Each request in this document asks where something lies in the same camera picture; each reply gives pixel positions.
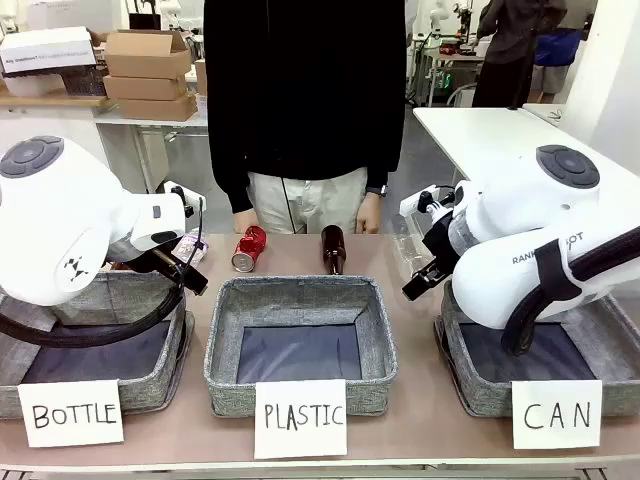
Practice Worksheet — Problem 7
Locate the paper label CAN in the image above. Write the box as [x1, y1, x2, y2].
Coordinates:
[510, 379, 604, 451]

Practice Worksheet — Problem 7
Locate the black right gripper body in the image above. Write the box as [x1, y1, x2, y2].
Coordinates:
[420, 213, 462, 275]

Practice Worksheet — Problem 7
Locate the person's left hand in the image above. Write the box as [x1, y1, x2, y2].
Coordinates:
[354, 192, 382, 236]

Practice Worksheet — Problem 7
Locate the grey basket labelled bottle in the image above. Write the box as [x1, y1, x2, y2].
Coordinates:
[0, 269, 196, 420]

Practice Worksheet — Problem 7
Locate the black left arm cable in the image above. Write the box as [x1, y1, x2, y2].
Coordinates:
[0, 209, 207, 348]

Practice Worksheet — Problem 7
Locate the background person in dark clothes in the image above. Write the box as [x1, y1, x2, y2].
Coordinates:
[471, 0, 570, 110]

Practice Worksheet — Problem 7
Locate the person in black sweater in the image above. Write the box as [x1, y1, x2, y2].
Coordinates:
[203, 0, 407, 235]

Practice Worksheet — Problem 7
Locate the grey basket labelled plastic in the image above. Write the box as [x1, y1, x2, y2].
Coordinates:
[202, 275, 400, 419]

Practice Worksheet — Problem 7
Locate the clear plastic wrapper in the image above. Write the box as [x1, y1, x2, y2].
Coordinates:
[171, 227, 209, 267]

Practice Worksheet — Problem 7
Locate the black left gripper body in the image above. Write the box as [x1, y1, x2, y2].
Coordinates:
[149, 246, 195, 287]

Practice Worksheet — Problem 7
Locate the crushed red can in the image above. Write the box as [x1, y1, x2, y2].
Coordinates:
[230, 225, 268, 273]

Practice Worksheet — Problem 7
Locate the person's right hand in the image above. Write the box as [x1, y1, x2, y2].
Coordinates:
[233, 208, 260, 235]

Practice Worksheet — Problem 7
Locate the clear plastic container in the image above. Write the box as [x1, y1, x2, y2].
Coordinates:
[391, 214, 437, 284]

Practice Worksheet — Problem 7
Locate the dark mesh basket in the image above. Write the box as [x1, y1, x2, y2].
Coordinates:
[60, 69, 109, 98]

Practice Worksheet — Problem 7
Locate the person's right forearm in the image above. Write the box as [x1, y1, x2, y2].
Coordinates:
[205, 99, 255, 215]

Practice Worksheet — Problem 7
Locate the brown glass bottle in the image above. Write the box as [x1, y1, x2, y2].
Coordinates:
[320, 224, 348, 277]

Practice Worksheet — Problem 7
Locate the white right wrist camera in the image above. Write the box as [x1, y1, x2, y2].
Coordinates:
[399, 185, 455, 218]

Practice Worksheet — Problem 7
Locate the grey basket labelled can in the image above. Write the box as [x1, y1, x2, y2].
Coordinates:
[433, 279, 640, 419]

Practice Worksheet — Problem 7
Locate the open cardboard box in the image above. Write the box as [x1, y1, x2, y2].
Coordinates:
[103, 29, 194, 80]

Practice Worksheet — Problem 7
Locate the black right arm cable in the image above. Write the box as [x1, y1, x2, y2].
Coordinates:
[501, 238, 640, 358]

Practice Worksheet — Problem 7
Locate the white side table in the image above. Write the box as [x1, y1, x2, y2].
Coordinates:
[411, 103, 640, 201]

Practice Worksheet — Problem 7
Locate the person's left forearm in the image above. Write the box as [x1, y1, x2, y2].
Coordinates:
[366, 99, 406, 189]

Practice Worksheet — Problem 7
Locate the closed cardboard box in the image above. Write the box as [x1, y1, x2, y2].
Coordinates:
[102, 74, 189, 102]
[116, 93, 199, 122]

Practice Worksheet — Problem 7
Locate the wooden shelf board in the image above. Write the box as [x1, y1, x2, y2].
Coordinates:
[0, 93, 115, 110]

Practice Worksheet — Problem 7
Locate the white box with print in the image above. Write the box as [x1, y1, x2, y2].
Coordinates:
[0, 25, 99, 77]

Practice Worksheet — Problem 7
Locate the paper label BOTTLE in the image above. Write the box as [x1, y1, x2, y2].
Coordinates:
[17, 379, 125, 449]

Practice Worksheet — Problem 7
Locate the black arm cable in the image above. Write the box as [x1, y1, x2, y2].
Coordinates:
[0, 209, 207, 348]
[501, 238, 640, 358]

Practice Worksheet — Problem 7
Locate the paper label PLASTIC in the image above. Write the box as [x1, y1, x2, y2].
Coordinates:
[253, 379, 349, 460]

